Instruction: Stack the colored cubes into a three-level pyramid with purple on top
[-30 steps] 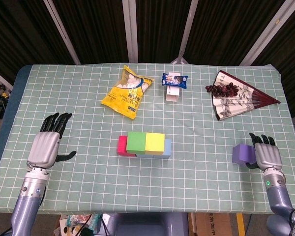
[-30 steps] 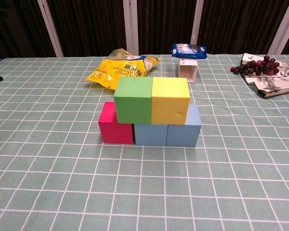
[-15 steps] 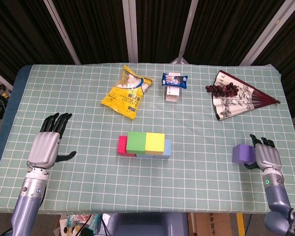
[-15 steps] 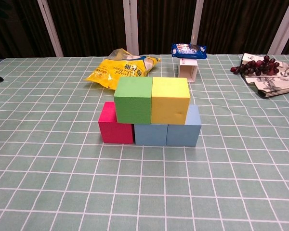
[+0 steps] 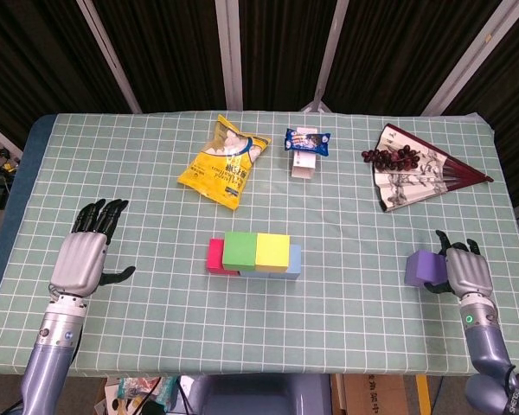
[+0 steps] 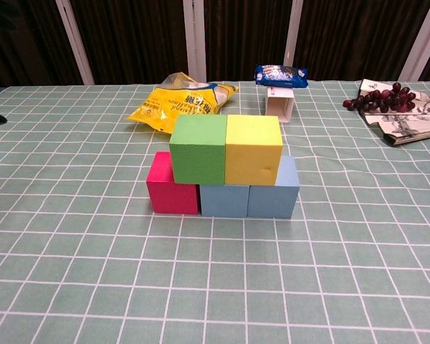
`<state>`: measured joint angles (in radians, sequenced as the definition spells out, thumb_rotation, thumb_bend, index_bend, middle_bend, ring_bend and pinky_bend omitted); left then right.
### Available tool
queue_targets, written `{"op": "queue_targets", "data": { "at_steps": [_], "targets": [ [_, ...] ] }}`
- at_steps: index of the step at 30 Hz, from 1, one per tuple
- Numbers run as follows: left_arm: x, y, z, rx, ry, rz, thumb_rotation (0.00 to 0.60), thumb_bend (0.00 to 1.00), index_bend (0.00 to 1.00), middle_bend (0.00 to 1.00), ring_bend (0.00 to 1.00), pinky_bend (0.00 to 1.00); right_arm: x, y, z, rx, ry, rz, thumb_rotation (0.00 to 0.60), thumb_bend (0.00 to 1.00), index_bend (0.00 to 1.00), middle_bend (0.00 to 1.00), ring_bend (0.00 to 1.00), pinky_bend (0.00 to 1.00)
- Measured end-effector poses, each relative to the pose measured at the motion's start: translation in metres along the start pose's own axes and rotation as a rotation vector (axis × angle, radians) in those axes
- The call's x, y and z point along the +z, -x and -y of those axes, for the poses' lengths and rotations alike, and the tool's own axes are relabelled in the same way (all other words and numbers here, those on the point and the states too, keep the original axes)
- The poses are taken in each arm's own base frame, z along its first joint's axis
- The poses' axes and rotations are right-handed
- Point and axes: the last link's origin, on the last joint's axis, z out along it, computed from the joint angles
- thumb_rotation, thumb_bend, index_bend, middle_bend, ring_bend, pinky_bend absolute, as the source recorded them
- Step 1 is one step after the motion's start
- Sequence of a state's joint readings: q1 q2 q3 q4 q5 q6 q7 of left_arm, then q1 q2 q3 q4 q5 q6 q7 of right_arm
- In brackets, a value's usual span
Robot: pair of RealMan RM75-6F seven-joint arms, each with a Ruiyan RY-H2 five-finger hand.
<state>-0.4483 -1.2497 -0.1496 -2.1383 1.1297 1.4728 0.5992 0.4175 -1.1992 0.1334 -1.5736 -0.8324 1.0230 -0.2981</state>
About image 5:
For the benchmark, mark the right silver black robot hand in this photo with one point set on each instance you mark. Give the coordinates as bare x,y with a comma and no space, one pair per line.
467,272

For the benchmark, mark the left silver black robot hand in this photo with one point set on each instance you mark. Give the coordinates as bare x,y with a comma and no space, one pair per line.
80,263

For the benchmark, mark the purple foam cube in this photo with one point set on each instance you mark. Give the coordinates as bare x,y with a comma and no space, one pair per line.
426,268

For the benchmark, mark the pink foam cube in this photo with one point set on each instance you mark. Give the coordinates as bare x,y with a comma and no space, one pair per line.
215,257

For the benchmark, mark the green foam cube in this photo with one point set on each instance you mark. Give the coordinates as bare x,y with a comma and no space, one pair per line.
240,250

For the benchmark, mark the light blue foam cube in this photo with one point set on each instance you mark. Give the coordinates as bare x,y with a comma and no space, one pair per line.
259,274
295,259

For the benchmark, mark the yellow foam cube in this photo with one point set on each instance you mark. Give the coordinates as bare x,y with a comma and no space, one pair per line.
272,250

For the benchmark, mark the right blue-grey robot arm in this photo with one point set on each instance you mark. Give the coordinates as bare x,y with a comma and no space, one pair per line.
488,354

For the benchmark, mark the blue table pad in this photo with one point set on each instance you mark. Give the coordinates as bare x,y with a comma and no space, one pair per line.
23,173

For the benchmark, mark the painted paper folding fan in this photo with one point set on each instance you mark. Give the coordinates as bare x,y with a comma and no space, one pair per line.
404,186

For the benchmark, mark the yellow bar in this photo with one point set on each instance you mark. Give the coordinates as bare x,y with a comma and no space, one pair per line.
423,395

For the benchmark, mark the colourful printed bag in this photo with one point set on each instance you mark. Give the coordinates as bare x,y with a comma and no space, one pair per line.
130,389

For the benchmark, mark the dark red grape bunch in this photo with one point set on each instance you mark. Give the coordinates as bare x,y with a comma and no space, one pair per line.
391,157

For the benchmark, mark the brown cardboard box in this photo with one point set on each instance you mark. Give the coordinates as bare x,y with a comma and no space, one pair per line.
380,395

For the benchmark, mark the yellow snack bag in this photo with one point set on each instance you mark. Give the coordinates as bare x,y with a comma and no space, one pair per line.
218,170

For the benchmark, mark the green checkered tablecloth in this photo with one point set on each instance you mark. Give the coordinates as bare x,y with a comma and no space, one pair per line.
259,337

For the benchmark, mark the white open cardboard box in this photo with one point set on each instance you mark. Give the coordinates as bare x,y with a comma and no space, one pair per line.
303,166

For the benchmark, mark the blue cookie packet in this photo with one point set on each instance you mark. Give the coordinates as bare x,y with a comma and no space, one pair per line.
307,142

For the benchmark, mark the blue-grey robot torso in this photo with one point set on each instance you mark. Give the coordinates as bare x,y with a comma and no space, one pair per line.
259,395

